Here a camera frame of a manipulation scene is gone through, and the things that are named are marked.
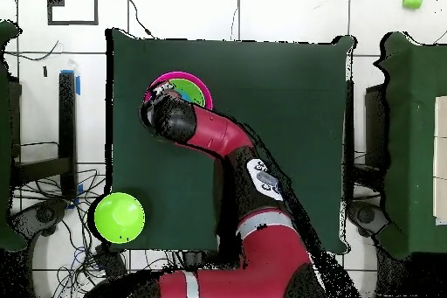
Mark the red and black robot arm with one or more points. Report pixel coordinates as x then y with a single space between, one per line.
272 252

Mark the green plastic bowl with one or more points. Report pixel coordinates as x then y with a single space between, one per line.
196 90
119 217

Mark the dark green table cloth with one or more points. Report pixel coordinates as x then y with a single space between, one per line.
279 84

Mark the green cloth side table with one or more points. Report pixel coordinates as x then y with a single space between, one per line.
408 137
4 137

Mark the green plastic cup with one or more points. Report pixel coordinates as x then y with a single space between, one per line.
412 1

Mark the black upright post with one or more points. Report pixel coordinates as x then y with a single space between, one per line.
68 119

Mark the black pedestal leg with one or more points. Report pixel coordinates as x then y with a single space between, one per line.
368 217
45 214

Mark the beige boxes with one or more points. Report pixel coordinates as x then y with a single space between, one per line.
440 158

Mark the black power adapter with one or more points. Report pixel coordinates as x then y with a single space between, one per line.
111 263

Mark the pink plastic bowl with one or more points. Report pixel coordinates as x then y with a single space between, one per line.
181 75

